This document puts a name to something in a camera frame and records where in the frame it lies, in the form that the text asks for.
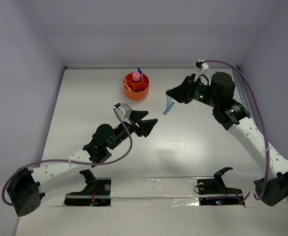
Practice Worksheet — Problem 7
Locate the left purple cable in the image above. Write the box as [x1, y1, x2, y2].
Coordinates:
[1, 107, 134, 206]

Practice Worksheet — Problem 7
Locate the aluminium side rail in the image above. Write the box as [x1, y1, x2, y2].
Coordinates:
[232, 65, 265, 148]

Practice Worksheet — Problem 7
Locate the orange round organizer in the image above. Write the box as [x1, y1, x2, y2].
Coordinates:
[123, 73, 150, 100]

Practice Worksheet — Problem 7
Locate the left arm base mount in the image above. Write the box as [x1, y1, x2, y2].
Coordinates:
[64, 169, 111, 207]

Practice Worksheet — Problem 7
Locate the pink glue stick tube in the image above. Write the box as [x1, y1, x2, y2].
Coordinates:
[131, 72, 141, 83]

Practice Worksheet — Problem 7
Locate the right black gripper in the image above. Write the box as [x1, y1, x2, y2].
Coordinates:
[165, 73, 220, 108]

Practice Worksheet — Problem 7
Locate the clear blue-capped glue bottle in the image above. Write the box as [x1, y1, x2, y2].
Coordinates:
[137, 67, 143, 79]

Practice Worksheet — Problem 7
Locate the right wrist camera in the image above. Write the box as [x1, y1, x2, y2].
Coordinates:
[193, 59, 209, 81]

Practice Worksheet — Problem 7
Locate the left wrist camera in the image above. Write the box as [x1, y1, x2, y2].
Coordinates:
[114, 103, 132, 120]

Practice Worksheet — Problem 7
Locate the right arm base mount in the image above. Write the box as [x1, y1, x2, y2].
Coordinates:
[194, 167, 245, 206]

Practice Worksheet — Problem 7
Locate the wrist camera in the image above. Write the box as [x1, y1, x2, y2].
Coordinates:
[193, 59, 209, 81]
[114, 103, 132, 120]

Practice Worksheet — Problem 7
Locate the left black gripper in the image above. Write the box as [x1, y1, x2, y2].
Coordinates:
[108, 111, 156, 150]

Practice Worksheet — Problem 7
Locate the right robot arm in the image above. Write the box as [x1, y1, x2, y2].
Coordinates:
[166, 72, 288, 207]

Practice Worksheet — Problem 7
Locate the blue highlighter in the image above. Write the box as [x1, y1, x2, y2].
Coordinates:
[163, 96, 174, 115]

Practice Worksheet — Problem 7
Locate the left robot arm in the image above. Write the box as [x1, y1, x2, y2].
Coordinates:
[1, 108, 158, 217]

